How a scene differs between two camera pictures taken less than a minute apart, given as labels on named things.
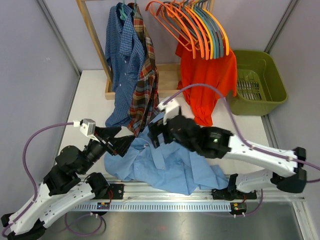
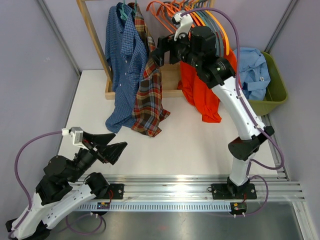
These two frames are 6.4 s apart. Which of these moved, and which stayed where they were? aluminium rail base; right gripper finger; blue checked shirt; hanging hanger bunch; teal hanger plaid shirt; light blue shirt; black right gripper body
Moved: light blue shirt; black right gripper body; right gripper finger
Stayed: aluminium rail base; blue checked shirt; hanging hanger bunch; teal hanger plaid shirt
